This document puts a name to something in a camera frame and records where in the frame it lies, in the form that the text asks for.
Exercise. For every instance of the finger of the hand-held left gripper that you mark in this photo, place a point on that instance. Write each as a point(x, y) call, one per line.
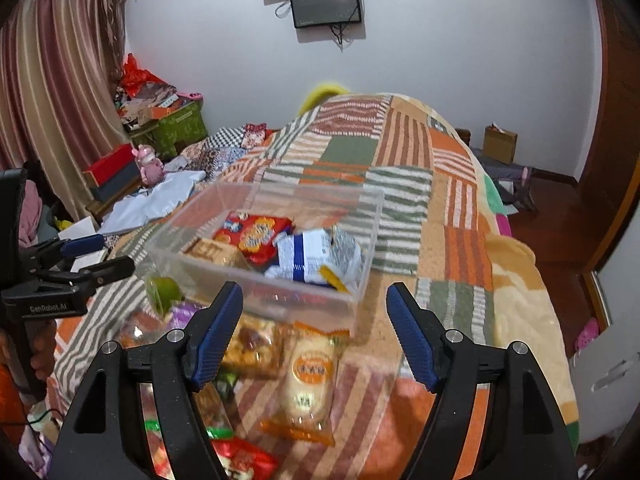
point(82, 245)
point(107, 270)

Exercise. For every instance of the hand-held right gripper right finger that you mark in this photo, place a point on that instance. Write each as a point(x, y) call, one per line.
point(415, 340)

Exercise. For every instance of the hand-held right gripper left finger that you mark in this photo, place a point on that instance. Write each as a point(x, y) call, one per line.
point(215, 340)

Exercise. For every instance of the orange bread packet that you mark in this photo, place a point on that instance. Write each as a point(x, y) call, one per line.
point(306, 380)

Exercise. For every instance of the clear plastic container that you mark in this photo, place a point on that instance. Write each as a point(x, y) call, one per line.
point(320, 212)

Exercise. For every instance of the person's left hand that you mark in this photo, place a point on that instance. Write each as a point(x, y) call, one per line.
point(42, 355)

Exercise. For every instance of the brown snack packet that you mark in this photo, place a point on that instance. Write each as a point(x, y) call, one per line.
point(252, 347)

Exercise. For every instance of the purple snack packet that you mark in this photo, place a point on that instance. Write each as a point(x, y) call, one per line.
point(186, 312)

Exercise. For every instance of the pink garment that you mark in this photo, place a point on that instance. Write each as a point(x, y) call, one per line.
point(31, 215)

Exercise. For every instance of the green round snack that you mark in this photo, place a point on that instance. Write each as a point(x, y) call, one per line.
point(165, 294)

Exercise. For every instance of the grey box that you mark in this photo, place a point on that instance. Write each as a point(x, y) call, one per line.
point(117, 182)

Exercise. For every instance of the white plastic bag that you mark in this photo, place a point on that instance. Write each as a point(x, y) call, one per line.
point(150, 200)

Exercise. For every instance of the red box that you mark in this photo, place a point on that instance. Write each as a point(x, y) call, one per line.
point(107, 165)

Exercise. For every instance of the tan cracker packet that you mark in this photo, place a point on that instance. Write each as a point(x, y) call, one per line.
point(215, 255)

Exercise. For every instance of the green candy packet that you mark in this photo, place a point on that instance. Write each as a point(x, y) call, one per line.
point(219, 431)

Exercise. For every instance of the pink plush toy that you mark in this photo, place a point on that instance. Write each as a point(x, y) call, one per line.
point(149, 165)

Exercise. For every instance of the red and white snack packet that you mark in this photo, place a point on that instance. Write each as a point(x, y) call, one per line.
point(245, 460)

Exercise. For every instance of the blue and white snack packet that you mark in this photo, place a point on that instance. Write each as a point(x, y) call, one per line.
point(315, 257)

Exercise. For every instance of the green storage box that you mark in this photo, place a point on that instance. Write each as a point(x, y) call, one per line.
point(175, 127)

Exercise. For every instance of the striped curtain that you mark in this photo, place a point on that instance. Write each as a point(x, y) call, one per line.
point(55, 95)

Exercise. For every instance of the pile of papers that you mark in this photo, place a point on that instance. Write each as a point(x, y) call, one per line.
point(150, 102)

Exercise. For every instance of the checkered cloth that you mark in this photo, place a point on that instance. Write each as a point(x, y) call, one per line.
point(225, 147)

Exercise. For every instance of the pink slipper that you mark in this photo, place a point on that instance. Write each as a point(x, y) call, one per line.
point(587, 334)

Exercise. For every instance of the red plastic bag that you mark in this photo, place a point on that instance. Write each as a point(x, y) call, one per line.
point(137, 75)

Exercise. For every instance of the dark clothes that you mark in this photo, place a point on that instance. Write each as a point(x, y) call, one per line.
point(520, 190)

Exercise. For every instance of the white board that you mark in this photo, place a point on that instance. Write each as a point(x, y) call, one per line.
point(607, 380)

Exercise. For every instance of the cardboard box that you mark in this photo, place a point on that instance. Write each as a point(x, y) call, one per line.
point(500, 145)

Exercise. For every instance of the yellow object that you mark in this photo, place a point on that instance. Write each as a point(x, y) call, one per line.
point(320, 95)

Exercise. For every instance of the wooden door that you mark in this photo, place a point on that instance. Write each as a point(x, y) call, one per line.
point(617, 125)

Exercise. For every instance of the small black monitor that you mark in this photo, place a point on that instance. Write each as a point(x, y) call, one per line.
point(326, 4)

